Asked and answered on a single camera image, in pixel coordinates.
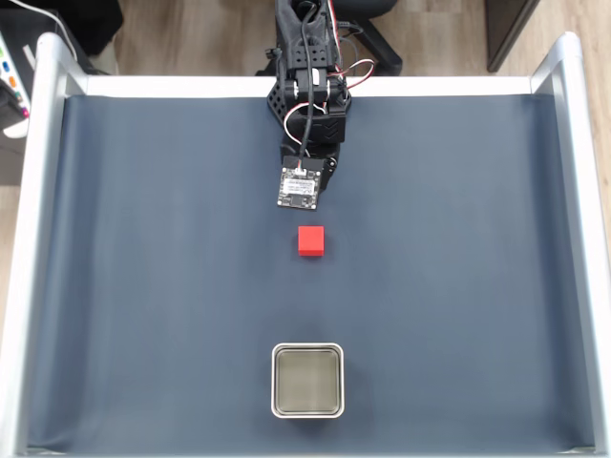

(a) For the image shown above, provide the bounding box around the red cube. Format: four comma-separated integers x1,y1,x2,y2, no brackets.
297,225,327,258

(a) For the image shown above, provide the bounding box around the black camera cable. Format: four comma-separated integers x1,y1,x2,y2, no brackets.
298,0,320,168

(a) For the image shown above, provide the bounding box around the white device with coloured stickers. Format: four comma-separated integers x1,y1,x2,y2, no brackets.
0,37,37,139

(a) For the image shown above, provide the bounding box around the camera circuit board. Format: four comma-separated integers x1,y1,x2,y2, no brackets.
276,155,324,212

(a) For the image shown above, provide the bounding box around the black bag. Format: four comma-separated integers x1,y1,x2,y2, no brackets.
0,0,125,77

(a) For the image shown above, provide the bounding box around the black cabinet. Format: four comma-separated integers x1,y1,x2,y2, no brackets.
484,0,543,73

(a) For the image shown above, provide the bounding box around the black office chair base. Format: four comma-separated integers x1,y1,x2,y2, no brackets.
333,0,403,77

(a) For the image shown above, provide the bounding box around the silver table frame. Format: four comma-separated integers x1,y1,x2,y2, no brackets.
0,31,611,458

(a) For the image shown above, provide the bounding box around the dark blue mat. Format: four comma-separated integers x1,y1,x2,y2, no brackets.
26,93,598,454

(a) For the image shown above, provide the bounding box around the white red servo cable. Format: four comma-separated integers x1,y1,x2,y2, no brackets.
283,101,312,146
333,58,378,94

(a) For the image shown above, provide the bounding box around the square metal container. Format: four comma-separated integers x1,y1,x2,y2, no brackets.
270,342,346,420

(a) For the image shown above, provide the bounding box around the thin white cable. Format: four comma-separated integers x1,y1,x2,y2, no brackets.
9,0,78,63

